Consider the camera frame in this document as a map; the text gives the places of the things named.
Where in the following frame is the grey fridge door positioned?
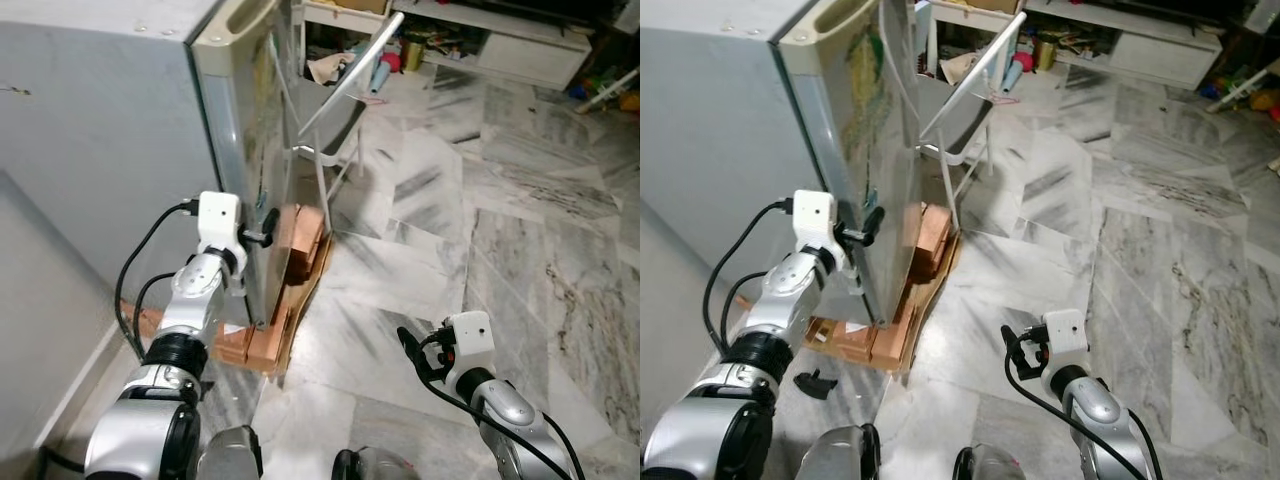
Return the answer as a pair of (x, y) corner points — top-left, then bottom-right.
(778, 0), (926, 329)
(190, 0), (306, 329)

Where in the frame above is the grey fridge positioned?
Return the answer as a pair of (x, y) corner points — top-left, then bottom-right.
(0, 0), (253, 336)
(640, 0), (883, 331)

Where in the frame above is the silver right robot leg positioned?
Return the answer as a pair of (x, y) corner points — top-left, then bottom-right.
(953, 445), (1041, 480)
(333, 447), (421, 480)

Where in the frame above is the silver robot leg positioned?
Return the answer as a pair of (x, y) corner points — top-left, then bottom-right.
(195, 425), (264, 480)
(953, 445), (1041, 480)
(333, 447), (421, 480)
(800, 424), (882, 480)

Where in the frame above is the small black plastic piece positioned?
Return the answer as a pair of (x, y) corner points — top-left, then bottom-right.
(795, 369), (840, 402)

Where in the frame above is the beige crumpled cloth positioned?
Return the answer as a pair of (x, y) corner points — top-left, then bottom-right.
(307, 52), (352, 87)
(939, 52), (982, 84)

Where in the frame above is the white plastic chair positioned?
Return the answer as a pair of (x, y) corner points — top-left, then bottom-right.
(916, 10), (1029, 233)
(288, 10), (407, 209)

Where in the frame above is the silver left robot leg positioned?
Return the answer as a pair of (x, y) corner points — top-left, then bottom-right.
(195, 425), (264, 480)
(800, 424), (882, 480)

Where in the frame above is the white stick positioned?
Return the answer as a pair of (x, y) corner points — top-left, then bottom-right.
(1204, 64), (1280, 114)
(574, 68), (641, 114)

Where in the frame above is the white low cabinet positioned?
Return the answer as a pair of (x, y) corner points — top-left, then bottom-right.
(1022, 0), (1227, 93)
(395, 0), (597, 93)

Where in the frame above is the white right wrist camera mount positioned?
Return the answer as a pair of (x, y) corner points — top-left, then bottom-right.
(445, 312), (495, 393)
(1043, 309), (1089, 386)

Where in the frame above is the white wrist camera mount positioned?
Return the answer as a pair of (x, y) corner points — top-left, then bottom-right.
(793, 190), (847, 271)
(197, 192), (247, 271)
(445, 312), (495, 393)
(1043, 309), (1089, 386)

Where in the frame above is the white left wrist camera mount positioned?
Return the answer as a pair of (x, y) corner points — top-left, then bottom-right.
(197, 192), (247, 271)
(793, 190), (847, 271)

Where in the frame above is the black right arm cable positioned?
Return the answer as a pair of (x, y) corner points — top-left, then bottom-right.
(405, 340), (561, 480)
(1128, 410), (1167, 480)
(1005, 345), (1151, 480)
(540, 412), (588, 480)

